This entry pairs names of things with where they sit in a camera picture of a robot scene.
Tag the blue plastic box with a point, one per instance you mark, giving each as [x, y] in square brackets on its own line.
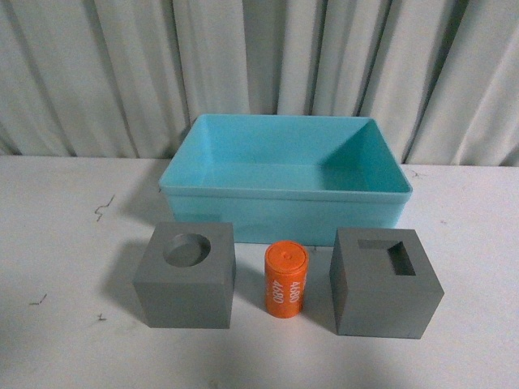
[282, 177]

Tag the gray cube with rectangular hole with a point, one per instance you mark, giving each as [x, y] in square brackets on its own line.
[382, 283]

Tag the white curtain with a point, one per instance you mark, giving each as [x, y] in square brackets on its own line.
[128, 78]

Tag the gray cube with round hole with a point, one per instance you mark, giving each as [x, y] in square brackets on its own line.
[187, 275]

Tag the orange cylinder part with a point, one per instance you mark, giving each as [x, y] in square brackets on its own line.
[285, 269]

